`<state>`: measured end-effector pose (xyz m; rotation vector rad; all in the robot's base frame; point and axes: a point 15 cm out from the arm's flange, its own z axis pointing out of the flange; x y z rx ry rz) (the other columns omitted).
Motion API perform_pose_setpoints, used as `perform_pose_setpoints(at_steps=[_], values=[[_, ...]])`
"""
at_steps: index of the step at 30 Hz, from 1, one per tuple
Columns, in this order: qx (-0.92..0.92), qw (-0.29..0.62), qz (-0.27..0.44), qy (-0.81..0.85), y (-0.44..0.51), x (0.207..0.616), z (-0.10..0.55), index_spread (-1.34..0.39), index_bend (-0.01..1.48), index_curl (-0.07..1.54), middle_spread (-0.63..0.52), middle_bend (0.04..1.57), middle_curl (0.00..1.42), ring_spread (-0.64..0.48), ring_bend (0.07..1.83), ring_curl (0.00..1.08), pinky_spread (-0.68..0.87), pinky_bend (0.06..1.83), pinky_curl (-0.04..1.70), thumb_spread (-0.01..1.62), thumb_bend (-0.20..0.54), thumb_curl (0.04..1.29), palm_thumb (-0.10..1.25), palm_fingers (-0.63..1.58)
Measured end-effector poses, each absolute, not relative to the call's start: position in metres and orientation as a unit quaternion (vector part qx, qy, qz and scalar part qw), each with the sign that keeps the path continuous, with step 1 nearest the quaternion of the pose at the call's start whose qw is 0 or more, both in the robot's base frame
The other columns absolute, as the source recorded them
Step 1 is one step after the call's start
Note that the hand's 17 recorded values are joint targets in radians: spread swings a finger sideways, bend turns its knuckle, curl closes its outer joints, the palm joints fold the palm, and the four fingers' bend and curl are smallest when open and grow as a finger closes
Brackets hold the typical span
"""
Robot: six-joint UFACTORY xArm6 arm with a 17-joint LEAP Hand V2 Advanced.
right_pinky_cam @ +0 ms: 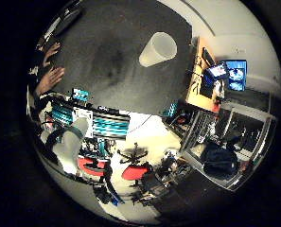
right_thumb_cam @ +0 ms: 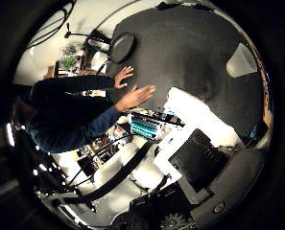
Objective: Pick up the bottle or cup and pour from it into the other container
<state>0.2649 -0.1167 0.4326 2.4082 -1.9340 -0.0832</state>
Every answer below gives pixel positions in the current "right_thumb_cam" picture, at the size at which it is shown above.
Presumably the black frying pan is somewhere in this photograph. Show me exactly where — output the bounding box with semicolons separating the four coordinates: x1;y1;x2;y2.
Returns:
107;31;135;64

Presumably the long black strap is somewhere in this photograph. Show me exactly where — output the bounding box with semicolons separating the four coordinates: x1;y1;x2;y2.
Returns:
61;141;154;205

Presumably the teal storage box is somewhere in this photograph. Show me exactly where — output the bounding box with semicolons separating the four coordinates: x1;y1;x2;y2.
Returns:
129;115;159;141

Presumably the black looped cable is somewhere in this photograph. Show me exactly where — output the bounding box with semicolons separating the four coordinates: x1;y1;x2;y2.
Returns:
26;1;78;51

